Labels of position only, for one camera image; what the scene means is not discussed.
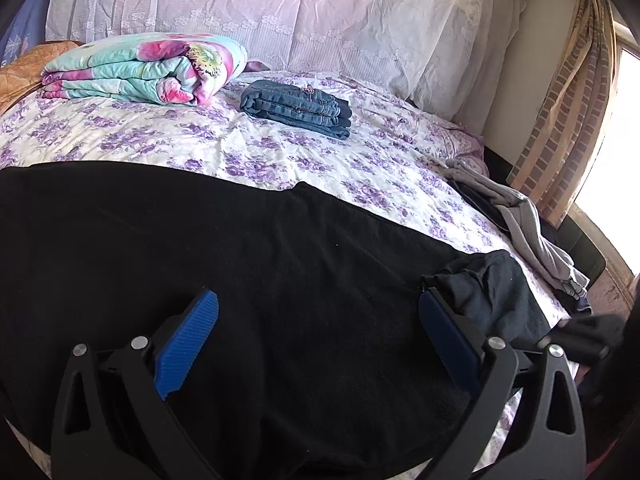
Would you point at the grey sweatpants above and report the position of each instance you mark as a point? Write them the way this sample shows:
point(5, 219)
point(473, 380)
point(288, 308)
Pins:
point(530, 225)

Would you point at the window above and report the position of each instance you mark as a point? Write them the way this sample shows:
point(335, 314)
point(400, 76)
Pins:
point(615, 160)

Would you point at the black bench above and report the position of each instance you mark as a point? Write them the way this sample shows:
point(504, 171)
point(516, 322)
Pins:
point(582, 255)

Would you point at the folded floral quilt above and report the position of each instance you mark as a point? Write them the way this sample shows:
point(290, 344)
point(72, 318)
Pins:
point(140, 67)

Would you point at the purple pillow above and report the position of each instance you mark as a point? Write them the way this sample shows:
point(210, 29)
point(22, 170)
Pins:
point(465, 140)

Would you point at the white lace cover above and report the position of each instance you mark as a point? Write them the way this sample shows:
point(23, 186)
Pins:
point(300, 10)

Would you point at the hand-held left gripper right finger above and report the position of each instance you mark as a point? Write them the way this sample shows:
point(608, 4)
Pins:
point(450, 345)

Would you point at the beige checked curtain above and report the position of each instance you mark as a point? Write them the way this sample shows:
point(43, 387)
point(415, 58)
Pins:
point(570, 110)

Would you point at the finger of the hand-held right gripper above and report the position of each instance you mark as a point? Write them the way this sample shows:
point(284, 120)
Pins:
point(585, 337)

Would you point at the black pants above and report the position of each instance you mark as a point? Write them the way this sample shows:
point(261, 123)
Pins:
point(250, 310)

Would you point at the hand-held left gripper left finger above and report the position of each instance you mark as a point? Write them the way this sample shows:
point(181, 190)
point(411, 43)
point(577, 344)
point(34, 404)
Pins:
point(187, 345)

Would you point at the purple floral bed sheet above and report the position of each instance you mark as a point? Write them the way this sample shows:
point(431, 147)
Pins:
point(250, 150)

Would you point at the folded blue jeans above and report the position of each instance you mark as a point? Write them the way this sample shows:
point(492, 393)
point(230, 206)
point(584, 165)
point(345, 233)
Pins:
point(295, 105)

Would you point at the dark blue jeans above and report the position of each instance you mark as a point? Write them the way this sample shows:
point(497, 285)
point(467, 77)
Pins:
point(580, 305)

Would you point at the blue printed storage bag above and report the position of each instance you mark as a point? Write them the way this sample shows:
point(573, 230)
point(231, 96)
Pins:
point(25, 25)

